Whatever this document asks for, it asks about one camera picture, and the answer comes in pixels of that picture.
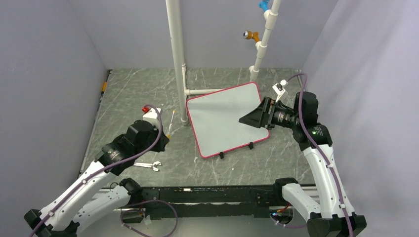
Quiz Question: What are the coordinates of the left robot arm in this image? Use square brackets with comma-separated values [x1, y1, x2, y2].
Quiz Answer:
[24, 117, 169, 237]

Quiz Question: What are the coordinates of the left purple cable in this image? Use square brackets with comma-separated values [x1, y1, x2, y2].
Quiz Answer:
[29, 104, 164, 237]

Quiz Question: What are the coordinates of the white pvc pipe frame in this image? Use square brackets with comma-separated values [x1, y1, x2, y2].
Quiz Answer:
[166, 0, 281, 126]

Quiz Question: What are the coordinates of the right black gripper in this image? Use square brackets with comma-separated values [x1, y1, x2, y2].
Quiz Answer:
[239, 96, 300, 130]

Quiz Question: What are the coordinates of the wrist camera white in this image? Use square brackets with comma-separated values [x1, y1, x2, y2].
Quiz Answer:
[142, 106, 162, 127]
[272, 79, 288, 102]

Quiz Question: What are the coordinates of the orange clamp mounted camera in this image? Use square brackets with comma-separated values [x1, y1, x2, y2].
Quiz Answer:
[243, 31, 260, 42]

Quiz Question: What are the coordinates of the white marker pen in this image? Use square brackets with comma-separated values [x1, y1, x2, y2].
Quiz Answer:
[167, 110, 176, 134]

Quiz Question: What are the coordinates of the pink framed whiteboard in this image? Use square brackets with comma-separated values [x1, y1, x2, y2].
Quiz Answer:
[186, 82, 270, 158]

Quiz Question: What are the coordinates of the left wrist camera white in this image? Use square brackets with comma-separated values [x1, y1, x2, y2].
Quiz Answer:
[142, 106, 162, 127]

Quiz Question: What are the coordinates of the blue clamp on pipe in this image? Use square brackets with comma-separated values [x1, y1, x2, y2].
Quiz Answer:
[258, 0, 270, 12]

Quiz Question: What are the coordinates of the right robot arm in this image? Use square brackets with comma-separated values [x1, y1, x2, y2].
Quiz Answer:
[239, 92, 367, 237]

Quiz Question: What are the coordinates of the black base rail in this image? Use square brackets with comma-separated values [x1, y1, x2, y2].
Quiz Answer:
[98, 186, 320, 225]

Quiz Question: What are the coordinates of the silver open-end wrench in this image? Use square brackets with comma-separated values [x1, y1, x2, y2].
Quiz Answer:
[133, 161, 162, 172]

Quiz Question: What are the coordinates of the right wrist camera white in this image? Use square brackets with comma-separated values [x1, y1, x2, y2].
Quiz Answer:
[272, 79, 288, 102]

